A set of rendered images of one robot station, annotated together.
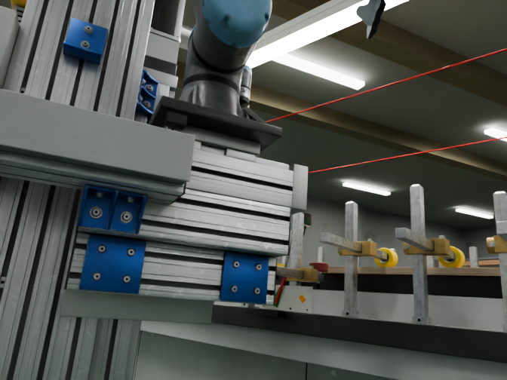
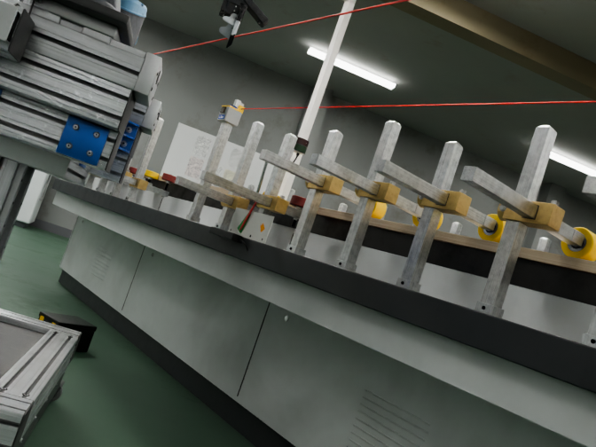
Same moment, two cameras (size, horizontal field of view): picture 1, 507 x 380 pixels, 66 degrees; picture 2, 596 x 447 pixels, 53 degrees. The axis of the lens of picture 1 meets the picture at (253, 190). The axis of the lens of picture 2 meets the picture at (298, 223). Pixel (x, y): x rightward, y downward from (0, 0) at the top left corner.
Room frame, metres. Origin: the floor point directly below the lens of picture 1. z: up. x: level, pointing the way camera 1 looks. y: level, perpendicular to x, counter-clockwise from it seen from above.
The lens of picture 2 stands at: (-0.44, -0.73, 0.66)
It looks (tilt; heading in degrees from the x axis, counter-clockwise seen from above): 4 degrees up; 11
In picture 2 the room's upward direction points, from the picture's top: 19 degrees clockwise
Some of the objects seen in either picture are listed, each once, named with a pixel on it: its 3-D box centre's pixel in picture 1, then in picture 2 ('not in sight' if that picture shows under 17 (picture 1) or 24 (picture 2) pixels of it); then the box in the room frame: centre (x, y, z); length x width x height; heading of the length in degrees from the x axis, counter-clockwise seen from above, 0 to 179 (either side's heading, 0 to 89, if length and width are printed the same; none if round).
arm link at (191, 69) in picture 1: (216, 59); not in sight; (0.71, 0.10, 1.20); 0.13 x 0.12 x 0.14; 16
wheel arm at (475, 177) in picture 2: not in sight; (532, 211); (0.93, -0.96, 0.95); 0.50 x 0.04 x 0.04; 138
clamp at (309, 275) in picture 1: (300, 275); (271, 204); (1.63, -0.22, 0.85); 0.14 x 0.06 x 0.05; 48
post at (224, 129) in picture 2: not in sight; (209, 171); (1.99, 0.18, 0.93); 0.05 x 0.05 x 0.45; 48
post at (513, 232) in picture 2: not in sight; (516, 223); (0.97, -0.94, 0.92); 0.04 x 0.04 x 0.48; 48
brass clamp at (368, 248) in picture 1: (356, 249); (323, 184); (1.46, -0.40, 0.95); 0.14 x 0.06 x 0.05; 48
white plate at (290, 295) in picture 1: (284, 298); (249, 224); (1.65, -0.16, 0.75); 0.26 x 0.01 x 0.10; 48
